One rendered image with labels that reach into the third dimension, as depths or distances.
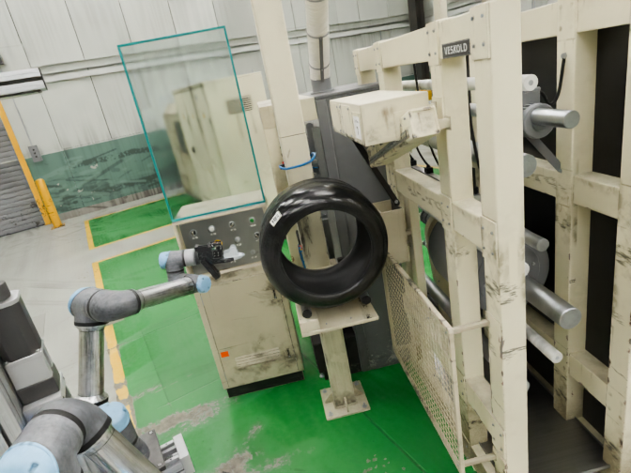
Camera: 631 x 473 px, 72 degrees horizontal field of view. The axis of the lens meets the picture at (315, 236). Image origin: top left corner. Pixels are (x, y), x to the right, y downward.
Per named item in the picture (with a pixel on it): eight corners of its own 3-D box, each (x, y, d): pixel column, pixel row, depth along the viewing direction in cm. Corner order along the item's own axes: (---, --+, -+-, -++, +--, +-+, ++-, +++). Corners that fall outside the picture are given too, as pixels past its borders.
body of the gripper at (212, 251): (221, 246, 188) (192, 249, 187) (223, 264, 191) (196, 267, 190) (223, 240, 195) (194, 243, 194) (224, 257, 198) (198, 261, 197)
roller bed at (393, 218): (373, 253, 248) (365, 205, 238) (397, 248, 249) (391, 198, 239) (382, 267, 229) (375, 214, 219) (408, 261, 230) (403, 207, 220)
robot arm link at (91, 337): (87, 446, 152) (88, 290, 150) (63, 434, 159) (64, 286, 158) (118, 433, 162) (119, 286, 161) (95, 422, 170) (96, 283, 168)
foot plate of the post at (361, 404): (320, 391, 282) (318, 386, 281) (360, 381, 284) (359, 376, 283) (327, 420, 257) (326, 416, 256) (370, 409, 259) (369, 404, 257)
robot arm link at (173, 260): (163, 268, 195) (161, 250, 193) (188, 266, 196) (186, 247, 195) (160, 273, 187) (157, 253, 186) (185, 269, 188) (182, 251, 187)
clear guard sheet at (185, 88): (172, 221, 251) (117, 45, 219) (265, 201, 255) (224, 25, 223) (172, 221, 249) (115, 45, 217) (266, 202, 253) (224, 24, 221)
